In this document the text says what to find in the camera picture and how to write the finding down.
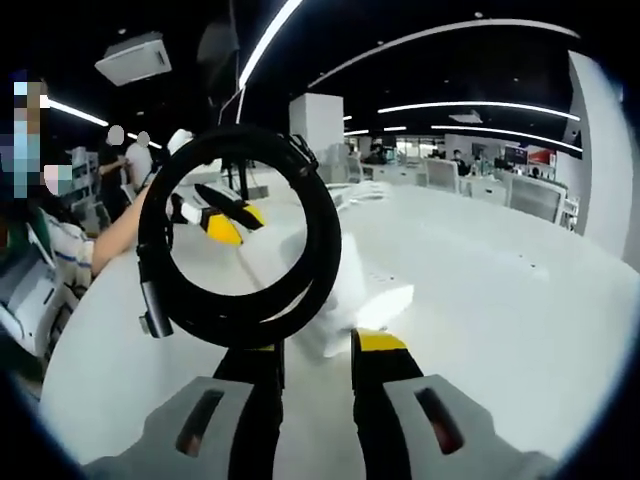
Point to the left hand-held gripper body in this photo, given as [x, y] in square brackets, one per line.
[181, 142]

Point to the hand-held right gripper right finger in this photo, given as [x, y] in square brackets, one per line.
[415, 425]

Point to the ceiling air conditioner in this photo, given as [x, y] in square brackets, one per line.
[134, 59]

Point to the white power strip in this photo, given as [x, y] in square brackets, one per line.
[392, 300]

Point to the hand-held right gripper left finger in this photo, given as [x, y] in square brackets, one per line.
[165, 425]

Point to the black monitor stand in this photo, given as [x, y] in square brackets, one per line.
[240, 165]

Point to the white office chair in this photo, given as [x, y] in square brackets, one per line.
[442, 175]
[537, 200]
[352, 170]

